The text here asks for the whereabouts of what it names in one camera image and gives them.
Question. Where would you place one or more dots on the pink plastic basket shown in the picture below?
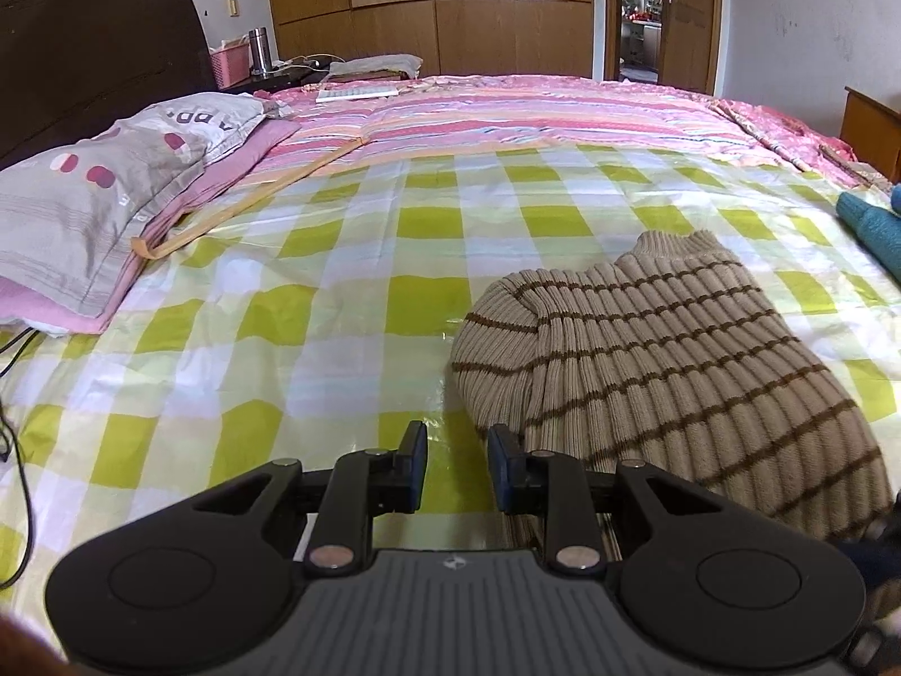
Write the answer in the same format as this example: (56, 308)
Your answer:
(231, 65)

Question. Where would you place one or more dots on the folded grey cloth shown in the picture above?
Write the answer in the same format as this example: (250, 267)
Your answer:
(373, 65)

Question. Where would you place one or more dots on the dark nightstand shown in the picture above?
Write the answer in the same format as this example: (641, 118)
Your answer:
(281, 81)

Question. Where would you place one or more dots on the brown wooden wardrobe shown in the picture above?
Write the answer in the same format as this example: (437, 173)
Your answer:
(436, 0)

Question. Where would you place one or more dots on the dark wooden headboard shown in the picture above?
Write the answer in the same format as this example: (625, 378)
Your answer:
(91, 42)

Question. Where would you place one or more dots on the beige brown-striped knit sweater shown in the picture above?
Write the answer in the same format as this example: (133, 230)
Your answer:
(669, 366)

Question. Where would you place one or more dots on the blue rolled towel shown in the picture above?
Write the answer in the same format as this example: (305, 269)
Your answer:
(897, 198)
(873, 225)

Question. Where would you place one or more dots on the brown wooden door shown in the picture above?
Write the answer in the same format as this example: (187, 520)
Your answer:
(690, 21)

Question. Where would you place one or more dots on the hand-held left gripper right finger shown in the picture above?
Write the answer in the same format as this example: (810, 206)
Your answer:
(501, 465)

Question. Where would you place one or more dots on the steel thermos bottle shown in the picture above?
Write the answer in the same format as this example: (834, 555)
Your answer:
(260, 49)

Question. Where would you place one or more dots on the brown wooden side cabinet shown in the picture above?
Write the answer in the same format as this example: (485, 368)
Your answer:
(869, 130)

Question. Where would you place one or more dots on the pink striped quilt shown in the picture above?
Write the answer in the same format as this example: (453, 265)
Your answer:
(528, 113)

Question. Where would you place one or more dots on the grey printed pillow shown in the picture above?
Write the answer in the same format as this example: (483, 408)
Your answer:
(105, 197)

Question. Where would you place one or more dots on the green white checkered bed sheet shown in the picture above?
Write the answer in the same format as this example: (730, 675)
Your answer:
(317, 282)

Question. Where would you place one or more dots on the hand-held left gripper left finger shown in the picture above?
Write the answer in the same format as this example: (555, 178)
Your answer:
(415, 461)

